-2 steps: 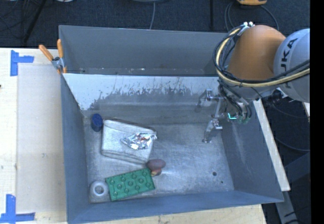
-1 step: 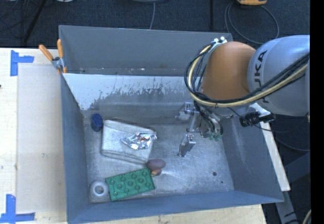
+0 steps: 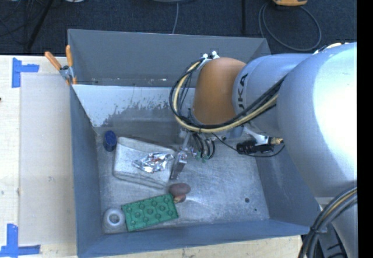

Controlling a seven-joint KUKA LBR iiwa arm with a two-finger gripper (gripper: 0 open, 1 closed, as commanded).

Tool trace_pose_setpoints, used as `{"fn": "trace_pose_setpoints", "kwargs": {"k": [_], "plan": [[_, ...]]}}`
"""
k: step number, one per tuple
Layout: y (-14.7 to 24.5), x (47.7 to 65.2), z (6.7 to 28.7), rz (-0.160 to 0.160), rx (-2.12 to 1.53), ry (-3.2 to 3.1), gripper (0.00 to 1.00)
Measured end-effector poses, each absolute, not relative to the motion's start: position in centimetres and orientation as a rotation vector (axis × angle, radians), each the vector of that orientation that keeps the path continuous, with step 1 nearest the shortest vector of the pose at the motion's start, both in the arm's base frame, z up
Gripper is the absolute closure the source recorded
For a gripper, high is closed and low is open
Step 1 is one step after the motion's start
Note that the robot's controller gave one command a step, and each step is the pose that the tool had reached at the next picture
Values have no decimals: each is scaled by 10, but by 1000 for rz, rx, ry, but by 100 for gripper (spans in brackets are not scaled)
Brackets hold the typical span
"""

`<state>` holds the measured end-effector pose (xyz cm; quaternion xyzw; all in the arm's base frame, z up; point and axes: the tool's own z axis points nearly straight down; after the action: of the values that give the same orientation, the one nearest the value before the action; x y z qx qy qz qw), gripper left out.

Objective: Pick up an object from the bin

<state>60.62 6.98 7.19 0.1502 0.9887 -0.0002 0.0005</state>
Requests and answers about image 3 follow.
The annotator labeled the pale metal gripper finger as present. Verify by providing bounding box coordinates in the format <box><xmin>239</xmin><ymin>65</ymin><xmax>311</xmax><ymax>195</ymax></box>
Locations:
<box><xmin>169</xmin><ymin>153</ymin><xmax>182</xmax><ymax>181</ymax></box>
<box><xmin>175</xmin><ymin>153</ymin><xmax>188</xmax><ymax>179</ymax></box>

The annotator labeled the brown oval toy food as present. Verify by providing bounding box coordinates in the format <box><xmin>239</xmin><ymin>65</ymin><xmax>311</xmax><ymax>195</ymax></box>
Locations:
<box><xmin>168</xmin><ymin>182</ymin><xmax>192</xmax><ymax>197</ymax></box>

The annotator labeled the crumpled silver foil wrapper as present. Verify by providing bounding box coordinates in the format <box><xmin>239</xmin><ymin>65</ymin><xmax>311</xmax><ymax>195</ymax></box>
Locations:
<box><xmin>131</xmin><ymin>151</ymin><xmax>175</xmax><ymax>174</ymax></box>

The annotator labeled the grey metal bin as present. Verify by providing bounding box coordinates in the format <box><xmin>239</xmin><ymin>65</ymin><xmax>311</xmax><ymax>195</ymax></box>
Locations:
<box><xmin>66</xmin><ymin>29</ymin><xmax>321</xmax><ymax>258</ymax></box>

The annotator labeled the dark green flat block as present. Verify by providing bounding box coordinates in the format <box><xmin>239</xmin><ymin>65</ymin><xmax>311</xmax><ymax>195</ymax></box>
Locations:
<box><xmin>121</xmin><ymin>193</ymin><xmax>180</xmax><ymax>232</ymax></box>

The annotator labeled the small blue cylinder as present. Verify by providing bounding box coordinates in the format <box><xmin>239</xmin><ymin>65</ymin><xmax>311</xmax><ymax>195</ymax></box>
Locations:
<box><xmin>103</xmin><ymin>130</ymin><xmax>118</xmax><ymax>153</ymax></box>

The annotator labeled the pale flat board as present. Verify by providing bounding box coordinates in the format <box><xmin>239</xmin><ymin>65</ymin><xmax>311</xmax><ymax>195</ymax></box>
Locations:
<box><xmin>17</xmin><ymin>72</ymin><xmax>78</xmax><ymax>248</ymax></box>

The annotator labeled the black cylinder on white bracket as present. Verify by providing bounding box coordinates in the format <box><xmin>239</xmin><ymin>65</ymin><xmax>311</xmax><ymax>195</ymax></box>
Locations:
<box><xmin>236</xmin><ymin>127</ymin><xmax>284</xmax><ymax>156</ymax></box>

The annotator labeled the white ring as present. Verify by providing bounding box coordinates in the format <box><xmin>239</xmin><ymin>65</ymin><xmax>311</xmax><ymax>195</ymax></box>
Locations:
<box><xmin>103</xmin><ymin>207</ymin><xmax>126</xmax><ymax>230</ymax></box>

